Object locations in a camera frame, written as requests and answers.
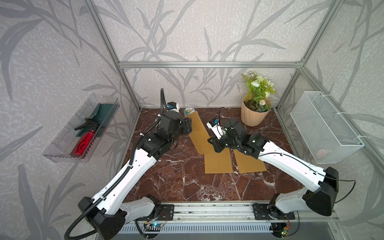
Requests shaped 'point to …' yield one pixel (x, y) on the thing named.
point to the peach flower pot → (252, 118)
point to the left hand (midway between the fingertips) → (188, 121)
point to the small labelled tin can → (188, 111)
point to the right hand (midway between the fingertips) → (207, 139)
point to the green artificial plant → (259, 89)
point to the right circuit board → (284, 232)
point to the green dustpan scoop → (103, 115)
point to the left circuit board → (156, 225)
